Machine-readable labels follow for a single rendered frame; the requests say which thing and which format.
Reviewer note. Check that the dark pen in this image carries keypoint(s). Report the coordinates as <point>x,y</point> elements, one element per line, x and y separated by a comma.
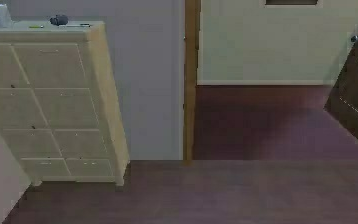
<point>82,25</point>

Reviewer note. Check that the dark brown room door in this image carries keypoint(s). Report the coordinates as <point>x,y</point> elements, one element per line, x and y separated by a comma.
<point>353,90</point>

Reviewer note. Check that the beige chest of drawers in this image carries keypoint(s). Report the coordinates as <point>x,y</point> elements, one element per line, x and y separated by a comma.
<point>60,106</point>

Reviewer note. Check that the green pencil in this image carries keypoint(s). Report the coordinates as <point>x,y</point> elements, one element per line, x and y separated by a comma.
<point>36,26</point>

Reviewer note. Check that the dark round alarm clock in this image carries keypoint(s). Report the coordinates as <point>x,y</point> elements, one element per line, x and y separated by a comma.
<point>59,20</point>

